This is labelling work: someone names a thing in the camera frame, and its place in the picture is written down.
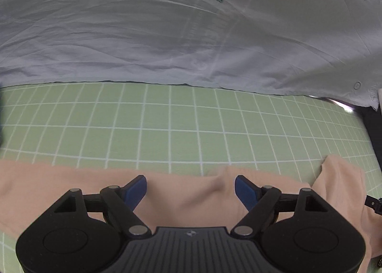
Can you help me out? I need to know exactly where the green checked table mat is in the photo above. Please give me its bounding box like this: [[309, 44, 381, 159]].
[[0, 81, 382, 273]]

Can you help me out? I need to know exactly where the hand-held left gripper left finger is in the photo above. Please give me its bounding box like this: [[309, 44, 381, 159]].
[[53, 175, 152, 237]]

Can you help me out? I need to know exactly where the grey carrot print sheet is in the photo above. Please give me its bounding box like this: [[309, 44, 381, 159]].
[[0, 0, 382, 111]]

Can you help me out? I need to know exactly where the black garment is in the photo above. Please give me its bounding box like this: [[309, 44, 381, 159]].
[[355, 105, 382, 169]]

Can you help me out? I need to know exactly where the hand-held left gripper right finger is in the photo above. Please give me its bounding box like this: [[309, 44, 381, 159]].
[[231, 175, 329, 237]]

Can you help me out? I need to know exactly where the peach long-sleeve shirt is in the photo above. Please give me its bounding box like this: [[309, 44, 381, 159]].
[[0, 154, 374, 273]]

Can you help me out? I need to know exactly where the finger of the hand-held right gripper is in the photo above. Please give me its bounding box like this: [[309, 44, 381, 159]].
[[363, 194, 382, 215]]

